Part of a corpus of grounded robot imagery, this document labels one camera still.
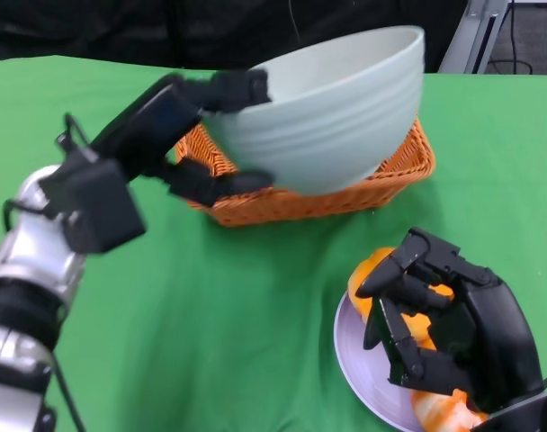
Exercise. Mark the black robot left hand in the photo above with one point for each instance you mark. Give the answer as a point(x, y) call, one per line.
point(152, 126)

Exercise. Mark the round orange bread bun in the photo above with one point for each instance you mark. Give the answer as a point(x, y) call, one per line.
point(359, 303)

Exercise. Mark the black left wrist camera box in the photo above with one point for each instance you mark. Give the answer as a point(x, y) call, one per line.
point(98, 211)

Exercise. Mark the lavender plate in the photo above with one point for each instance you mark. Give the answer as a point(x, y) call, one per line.
point(359, 360)

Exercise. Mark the grey metal frame leg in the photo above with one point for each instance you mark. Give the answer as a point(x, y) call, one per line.
point(469, 40)

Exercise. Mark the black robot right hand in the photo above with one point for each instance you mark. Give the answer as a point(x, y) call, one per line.
point(489, 324)

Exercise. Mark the orange wicker basket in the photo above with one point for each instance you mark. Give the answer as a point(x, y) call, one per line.
point(300, 207)

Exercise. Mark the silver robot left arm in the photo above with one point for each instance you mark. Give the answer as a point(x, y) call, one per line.
point(30, 270)

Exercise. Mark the grey ceramic bowl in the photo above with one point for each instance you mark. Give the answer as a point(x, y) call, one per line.
point(323, 112)

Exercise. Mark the green tablecloth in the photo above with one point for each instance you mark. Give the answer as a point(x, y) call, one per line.
point(210, 315)

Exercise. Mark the black backdrop curtain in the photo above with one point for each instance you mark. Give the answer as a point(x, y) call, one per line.
point(120, 27)

